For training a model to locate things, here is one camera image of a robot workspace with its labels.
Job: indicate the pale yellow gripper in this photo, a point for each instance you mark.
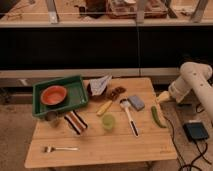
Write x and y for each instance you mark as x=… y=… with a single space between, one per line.
x=163 y=97

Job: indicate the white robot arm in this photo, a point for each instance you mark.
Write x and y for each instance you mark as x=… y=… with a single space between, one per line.
x=193 y=76

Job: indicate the green plastic cup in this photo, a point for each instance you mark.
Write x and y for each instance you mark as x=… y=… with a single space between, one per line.
x=108 y=122

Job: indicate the small metal cup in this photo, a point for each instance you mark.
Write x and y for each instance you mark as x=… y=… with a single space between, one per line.
x=52 y=119

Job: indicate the blue sponge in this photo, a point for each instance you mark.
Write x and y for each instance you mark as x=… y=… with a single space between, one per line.
x=136 y=102

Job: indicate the black foot pedal box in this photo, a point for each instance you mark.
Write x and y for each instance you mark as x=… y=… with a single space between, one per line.
x=195 y=131

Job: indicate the brown cookie piece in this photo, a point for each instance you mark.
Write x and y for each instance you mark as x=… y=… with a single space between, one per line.
x=114 y=94

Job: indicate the wooden table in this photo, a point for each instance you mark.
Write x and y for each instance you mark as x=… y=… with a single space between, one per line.
x=98 y=146

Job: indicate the white patterned cloth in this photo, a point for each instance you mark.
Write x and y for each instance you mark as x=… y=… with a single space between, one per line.
x=98 y=85

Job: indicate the green plastic tray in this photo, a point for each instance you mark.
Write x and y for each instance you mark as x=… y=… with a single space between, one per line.
x=76 y=98

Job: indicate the orange bowl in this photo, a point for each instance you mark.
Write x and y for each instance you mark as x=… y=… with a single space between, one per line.
x=53 y=95

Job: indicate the silver fork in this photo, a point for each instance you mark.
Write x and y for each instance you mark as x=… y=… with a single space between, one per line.
x=49 y=149

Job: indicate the white handled brush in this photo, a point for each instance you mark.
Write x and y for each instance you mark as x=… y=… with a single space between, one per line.
x=126 y=105

